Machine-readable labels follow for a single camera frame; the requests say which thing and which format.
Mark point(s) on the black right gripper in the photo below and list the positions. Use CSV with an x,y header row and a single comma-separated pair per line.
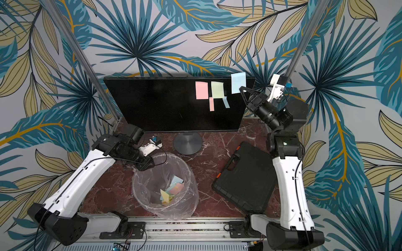
x,y
254,101

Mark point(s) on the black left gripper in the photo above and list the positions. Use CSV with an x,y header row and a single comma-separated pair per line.
x,y
144,164

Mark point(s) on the large blue sticky note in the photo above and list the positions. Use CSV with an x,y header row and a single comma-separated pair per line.
x,y
238,80

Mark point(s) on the small blue sticky strip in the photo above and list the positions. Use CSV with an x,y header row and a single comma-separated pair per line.
x,y
226,103

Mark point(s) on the large green sticky note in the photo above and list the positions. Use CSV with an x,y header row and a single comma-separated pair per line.
x,y
217,90

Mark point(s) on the large pink sticky note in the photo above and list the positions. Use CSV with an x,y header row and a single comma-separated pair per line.
x,y
201,90

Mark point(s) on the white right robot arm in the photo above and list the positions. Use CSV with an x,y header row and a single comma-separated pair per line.
x,y
295,231

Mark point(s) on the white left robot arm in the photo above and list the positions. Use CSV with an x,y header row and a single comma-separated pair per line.
x,y
59,215

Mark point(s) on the small pink sticky strip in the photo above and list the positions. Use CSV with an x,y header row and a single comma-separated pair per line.
x,y
211,104

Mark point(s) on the black computer monitor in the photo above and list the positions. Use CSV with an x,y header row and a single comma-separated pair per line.
x,y
169,104

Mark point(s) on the grey round monitor stand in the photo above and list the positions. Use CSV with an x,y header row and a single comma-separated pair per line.
x,y
188,143

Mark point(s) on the pile of discarded sticky notes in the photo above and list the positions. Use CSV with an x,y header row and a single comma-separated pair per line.
x,y
175,187

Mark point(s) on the clear plastic lined waste bin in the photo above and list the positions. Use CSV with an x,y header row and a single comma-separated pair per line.
x,y
147,186

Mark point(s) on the black plastic tool case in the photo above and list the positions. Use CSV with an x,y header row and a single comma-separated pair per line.
x,y
247,180

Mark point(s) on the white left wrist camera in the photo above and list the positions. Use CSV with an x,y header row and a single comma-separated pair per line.
x,y
155,143

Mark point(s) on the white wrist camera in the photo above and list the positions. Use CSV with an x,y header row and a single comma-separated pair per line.
x,y
278,83
155,143

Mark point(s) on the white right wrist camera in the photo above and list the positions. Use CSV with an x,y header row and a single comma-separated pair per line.
x,y
278,83

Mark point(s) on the right aluminium frame post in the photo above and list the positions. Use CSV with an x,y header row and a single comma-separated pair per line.
x,y
308,32

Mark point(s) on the aluminium frame post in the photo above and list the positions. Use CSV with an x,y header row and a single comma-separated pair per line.
x,y
308,32
62,24

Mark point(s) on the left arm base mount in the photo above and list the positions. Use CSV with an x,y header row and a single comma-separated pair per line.
x,y
127,230

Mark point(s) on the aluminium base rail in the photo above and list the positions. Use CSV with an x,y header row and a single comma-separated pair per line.
x,y
193,234

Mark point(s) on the left aluminium frame post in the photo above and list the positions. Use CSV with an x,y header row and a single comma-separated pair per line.
x,y
62,24

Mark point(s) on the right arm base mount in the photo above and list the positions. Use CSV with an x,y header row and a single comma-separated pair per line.
x,y
237,229

